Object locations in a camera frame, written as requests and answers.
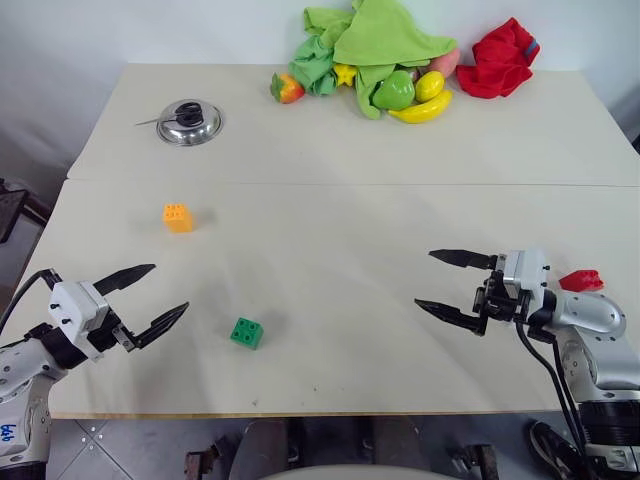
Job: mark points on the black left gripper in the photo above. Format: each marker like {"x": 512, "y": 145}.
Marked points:
{"x": 107, "y": 334}

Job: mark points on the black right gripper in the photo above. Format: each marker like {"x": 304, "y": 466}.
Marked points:
{"x": 500, "y": 302}

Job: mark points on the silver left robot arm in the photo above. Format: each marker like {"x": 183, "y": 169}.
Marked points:
{"x": 20, "y": 370}

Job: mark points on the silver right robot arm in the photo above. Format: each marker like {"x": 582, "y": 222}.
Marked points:
{"x": 595, "y": 320}

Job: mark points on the orange toy brick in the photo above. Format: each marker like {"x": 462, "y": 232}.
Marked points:
{"x": 178, "y": 218}

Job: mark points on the green toy brick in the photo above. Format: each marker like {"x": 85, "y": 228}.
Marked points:
{"x": 246, "y": 333}

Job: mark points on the small red object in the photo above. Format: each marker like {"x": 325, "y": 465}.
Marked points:
{"x": 582, "y": 281}

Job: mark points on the stainless steel pot lid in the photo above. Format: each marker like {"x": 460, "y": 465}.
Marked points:
{"x": 192, "y": 132}

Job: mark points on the yellow toy banana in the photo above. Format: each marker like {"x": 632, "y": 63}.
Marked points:
{"x": 425, "y": 111}

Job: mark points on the grey rounded shape under table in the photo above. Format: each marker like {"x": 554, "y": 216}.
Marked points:
{"x": 257, "y": 450}

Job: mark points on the black shoe with white trim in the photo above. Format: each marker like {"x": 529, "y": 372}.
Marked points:
{"x": 552, "y": 447}

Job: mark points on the yellow toy lemon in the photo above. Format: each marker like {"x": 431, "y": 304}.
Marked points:
{"x": 430, "y": 86}

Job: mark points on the green toy bell pepper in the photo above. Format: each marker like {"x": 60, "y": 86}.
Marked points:
{"x": 395, "y": 91}

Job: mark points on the pink toy peach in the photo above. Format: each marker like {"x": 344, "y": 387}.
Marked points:
{"x": 446, "y": 64}

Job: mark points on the red cloth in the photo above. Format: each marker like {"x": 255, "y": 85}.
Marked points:
{"x": 497, "y": 62}

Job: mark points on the yellow toy star fruit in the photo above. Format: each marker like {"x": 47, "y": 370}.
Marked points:
{"x": 345, "y": 75}

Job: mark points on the red yellow toy strawberry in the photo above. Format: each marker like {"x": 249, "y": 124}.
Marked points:
{"x": 289, "y": 89}

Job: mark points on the green cloth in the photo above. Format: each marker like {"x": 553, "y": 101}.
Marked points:
{"x": 380, "y": 35}

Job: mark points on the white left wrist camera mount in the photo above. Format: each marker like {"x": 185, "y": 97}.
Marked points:
{"x": 75, "y": 307}

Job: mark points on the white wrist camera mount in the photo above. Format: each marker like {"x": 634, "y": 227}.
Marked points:
{"x": 525, "y": 272}
{"x": 75, "y": 307}

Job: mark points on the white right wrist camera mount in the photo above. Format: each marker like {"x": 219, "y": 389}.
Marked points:
{"x": 525, "y": 272}

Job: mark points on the dark frame beside table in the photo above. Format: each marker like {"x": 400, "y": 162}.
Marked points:
{"x": 15, "y": 210}

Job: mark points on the rusty brown metal bracket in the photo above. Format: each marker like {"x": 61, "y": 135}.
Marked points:
{"x": 200, "y": 465}
{"x": 475, "y": 462}

